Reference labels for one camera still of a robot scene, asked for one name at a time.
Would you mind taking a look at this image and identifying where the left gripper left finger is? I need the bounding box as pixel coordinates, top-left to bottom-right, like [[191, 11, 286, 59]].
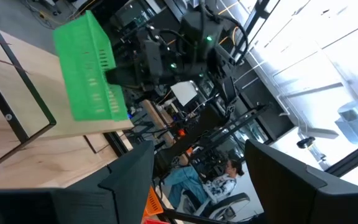
[[0, 139, 156, 224]]

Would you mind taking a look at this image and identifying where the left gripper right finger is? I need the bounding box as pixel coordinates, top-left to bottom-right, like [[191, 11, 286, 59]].
[[244, 139, 358, 224]]

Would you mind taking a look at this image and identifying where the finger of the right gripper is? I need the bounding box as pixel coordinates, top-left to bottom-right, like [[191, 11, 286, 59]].
[[106, 67, 143, 88]]

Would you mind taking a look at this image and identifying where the green plastic basket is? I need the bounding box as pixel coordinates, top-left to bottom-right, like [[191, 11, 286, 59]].
[[52, 10, 129, 123]]

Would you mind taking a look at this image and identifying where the orange plastic basket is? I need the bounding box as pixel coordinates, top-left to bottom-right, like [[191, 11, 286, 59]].
[[142, 185, 165, 218]]

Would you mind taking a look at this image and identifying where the red plastic basket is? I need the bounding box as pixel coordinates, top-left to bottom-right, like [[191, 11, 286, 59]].
[[144, 218, 171, 224]]

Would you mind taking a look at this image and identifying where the wooden shelf with black legs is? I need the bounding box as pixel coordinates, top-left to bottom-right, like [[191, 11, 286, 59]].
[[0, 5, 135, 175]]

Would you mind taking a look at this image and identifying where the white box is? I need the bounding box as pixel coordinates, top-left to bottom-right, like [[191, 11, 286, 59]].
[[170, 80, 198, 107]]

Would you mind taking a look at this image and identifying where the black computer tower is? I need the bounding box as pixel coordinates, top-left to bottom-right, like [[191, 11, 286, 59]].
[[113, 1, 155, 29]]

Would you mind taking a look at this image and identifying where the black round device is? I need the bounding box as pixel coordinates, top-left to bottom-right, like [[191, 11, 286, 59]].
[[296, 136, 316, 149]]

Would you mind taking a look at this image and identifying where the black office chair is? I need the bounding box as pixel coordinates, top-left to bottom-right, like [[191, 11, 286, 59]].
[[181, 191, 251, 222]]

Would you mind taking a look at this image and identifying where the background black robot workstation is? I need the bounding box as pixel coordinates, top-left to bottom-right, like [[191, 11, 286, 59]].
[[154, 102, 272, 175]]

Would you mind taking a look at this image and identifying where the grey box unit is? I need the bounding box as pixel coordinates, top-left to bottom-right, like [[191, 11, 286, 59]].
[[334, 101, 358, 146]]

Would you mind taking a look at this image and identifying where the person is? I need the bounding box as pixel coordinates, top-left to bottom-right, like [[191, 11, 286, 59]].
[[163, 158, 246, 216]]

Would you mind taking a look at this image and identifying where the black aluminium table frame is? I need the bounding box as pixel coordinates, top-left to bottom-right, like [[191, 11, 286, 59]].
[[84, 130, 134, 157]]

